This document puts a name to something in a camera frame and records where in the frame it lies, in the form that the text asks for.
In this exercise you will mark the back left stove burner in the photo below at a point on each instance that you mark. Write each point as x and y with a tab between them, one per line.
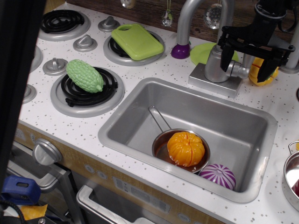
63	25

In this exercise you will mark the green toy plate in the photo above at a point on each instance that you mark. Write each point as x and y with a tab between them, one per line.
200	53

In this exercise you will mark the silver toy faucet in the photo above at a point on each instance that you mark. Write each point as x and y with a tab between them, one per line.
208	74

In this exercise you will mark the purple striped toy onion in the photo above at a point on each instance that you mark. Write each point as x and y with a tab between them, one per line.
220	175

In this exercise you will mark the silver stove knob back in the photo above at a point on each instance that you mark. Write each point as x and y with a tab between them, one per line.
108	24

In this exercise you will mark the blue clamp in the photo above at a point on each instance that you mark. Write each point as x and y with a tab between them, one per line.
20	190

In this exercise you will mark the silver toy sink basin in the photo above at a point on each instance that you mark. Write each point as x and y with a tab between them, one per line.
213	143

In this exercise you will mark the steel pot right edge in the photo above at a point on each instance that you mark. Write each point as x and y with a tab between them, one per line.
290	182

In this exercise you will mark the front right stove burner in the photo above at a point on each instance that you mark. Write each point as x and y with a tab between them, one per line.
73	101

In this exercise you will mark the purple toy eggplant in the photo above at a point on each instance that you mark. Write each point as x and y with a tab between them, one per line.
181	51

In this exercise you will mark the left edge stove burner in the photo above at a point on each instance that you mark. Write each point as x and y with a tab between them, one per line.
37	59

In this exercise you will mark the silver stove knob middle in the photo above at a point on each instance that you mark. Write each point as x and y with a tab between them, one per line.
85	44

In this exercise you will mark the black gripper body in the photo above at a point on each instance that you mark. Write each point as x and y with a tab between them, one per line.
258	38

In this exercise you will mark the silver faucet lever handle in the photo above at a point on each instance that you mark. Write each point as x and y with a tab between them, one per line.
236	69

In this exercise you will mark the black vertical post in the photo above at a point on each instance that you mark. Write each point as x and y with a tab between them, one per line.
19	26

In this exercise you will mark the small steel saucepan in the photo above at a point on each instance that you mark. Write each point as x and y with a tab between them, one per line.
159	146

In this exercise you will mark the hanging glass ball ornament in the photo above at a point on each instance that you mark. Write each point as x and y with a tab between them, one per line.
212	15

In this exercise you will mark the silver stove knob left edge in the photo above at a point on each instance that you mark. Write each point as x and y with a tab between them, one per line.
30	94

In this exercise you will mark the silver post right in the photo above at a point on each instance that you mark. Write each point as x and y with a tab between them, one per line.
292	65

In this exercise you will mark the silver hanging spoon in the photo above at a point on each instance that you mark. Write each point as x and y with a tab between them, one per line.
128	3

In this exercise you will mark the silver oven door handle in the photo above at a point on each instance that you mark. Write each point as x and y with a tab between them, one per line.
48	178

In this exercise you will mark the orange toy tangerine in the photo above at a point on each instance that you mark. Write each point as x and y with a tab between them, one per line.
186	149

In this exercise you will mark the silver oven dial knob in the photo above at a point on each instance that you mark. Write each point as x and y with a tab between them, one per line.
45	153

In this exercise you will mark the silver dishwasher door handle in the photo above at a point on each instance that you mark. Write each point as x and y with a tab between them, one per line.
103	206

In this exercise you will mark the back right stove burner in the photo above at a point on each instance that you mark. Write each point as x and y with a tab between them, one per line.
114	53

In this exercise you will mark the silver stove knob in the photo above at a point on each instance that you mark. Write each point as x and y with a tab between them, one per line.
85	44
108	24
55	67

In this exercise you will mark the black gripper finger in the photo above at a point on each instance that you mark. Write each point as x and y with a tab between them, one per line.
226	56
268	66

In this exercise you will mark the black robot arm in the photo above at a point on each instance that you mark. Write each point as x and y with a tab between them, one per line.
277	6

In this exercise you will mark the green toy cutting board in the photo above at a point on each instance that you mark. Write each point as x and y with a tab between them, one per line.
136	41

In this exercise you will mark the silver stove knob front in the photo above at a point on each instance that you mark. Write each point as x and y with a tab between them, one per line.
55	67

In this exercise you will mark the green toy bitter melon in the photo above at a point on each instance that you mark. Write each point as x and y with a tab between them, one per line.
85	76

